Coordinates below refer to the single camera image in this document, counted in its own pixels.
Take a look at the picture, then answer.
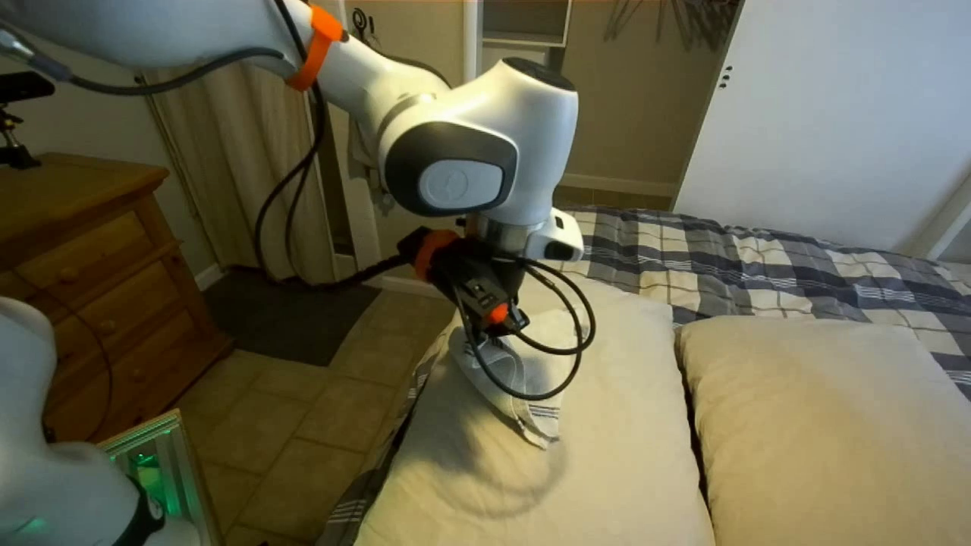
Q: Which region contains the beige pillow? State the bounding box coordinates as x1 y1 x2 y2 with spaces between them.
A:
673 312 971 546
353 268 715 546

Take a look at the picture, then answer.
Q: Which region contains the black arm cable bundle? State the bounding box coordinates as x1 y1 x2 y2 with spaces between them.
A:
0 0 425 297

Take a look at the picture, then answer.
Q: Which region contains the white wooden trim board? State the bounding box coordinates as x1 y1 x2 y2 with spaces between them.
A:
323 100 390 276

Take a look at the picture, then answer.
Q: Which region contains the orange cable clip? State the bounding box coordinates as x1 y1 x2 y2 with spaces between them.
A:
287 3 348 93

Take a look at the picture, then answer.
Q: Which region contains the beige curtain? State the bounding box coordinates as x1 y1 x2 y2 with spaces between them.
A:
148 57 344 288

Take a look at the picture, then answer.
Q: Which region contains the black camera tripod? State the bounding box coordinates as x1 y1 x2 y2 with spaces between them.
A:
0 70 61 173

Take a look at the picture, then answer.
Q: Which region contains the black looped gripper cable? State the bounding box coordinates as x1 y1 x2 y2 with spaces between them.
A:
463 255 602 406

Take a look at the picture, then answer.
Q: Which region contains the brown wooden dresser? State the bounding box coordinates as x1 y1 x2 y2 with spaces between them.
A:
0 150 238 448

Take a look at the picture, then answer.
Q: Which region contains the plaid comforter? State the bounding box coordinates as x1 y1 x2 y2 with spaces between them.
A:
558 207 971 405

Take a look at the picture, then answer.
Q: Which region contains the dark plant decoration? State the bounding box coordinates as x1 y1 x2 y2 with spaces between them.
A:
605 0 747 54

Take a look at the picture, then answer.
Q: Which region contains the white closet door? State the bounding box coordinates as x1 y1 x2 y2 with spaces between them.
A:
670 0 971 255

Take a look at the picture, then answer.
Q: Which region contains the black gripper body, orange mount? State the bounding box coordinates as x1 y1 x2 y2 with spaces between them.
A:
406 228 523 328

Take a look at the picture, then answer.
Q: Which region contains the aluminium robot base, green light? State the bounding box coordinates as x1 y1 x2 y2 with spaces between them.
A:
97 406 223 546

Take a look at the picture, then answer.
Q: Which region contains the white door frame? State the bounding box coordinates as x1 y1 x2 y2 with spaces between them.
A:
459 0 577 78

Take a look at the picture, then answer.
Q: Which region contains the white towel with grey stripes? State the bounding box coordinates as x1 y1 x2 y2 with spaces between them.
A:
448 307 566 448

